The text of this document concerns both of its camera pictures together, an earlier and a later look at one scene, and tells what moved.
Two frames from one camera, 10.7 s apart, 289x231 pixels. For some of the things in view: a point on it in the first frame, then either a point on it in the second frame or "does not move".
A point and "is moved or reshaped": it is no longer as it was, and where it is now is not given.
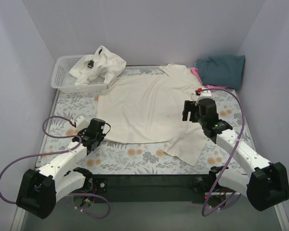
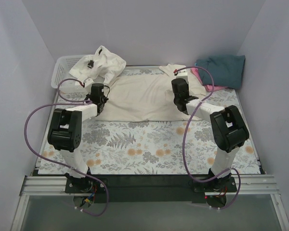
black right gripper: [155, 188] does not move
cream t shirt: [149, 108] is moved or reshaped
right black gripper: [188, 110] -> [177, 84]
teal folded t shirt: [223, 71] does not move
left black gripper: [93, 145] -> [96, 86]
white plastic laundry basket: [63, 82] does not move
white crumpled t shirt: [104, 63] does not move
